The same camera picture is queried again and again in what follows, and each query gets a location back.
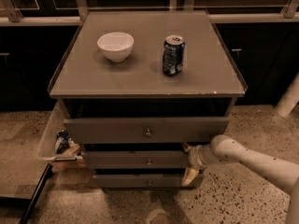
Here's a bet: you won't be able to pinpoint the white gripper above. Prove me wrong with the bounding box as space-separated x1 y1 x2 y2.
181 142 206 187

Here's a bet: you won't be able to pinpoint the grey drawer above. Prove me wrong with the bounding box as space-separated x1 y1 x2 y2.
64 117 229 144
93 173 206 189
82 151 188 169

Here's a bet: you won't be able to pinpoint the grey top drawer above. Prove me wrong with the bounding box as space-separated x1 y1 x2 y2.
64 117 229 144

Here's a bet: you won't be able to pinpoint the grey bottom drawer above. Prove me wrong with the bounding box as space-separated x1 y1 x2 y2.
93 173 206 189

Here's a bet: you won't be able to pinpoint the grey drawer cabinet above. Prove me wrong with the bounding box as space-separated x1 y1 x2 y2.
50 11 247 176

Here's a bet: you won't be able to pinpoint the blue soda can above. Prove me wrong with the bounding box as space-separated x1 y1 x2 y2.
163 35 185 76

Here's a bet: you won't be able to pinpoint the blue snack bag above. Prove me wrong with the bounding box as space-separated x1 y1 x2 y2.
55 130 69 154

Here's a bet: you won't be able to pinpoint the clear plastic bin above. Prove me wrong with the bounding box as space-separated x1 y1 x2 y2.
38 104 84 166

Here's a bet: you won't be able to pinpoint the white ceramic bowl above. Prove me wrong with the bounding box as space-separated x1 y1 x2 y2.
97 32 135 63

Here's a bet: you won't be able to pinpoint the black pole on floor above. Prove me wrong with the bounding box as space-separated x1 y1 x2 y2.
19 163 53 224

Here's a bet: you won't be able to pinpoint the dark background counter cabinets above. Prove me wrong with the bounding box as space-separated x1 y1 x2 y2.
0 0 298 111

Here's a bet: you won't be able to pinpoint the white post at right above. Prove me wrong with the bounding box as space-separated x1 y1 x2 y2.
275 73 299 118

